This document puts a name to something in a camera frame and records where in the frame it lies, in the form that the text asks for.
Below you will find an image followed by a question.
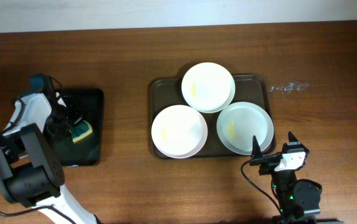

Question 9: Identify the green and yellow sponge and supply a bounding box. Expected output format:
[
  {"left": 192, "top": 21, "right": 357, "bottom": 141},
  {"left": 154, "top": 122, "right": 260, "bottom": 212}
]
[{"left": 70, "top": 121, "right": 93, "bottom": 143}]

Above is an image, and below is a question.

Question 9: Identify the pale grey plate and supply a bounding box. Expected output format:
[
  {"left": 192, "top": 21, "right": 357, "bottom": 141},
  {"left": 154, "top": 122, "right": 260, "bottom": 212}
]
[{"left": 216, "top": 101, "right": 274, "bottom": 156}]

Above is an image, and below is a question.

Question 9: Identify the white plate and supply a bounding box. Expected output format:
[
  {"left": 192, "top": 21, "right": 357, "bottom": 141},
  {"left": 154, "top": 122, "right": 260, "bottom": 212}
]
[
  {"left": 151, "top": 105, "right": 208, "bottom": 159},
  {"left": 181, "top": 62, "right": 236, "bottom": 113}
]

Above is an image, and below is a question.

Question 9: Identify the white plate back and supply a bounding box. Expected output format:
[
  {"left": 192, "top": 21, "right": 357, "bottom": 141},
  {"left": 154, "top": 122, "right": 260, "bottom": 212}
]
[{"left": 181, "top": 62, "right": 236, "bottom": 113}]

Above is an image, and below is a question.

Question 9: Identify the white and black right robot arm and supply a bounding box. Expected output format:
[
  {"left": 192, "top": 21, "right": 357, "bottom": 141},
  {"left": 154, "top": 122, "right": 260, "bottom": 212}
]
[{"left": 249, "top": 132, "right": 322, "bottom": 223}]

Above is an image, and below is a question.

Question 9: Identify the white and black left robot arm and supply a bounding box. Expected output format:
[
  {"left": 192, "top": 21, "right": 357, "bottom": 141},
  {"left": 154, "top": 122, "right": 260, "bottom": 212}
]
[{"left": 0, "top": 92, "right": 100, "bottom": 223}]

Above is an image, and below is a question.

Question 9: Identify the black water tray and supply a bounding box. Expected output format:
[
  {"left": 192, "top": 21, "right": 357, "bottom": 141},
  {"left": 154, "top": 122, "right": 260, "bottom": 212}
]
[{"left": 47, "top": 88, "right": 104, "bottom": 166}]

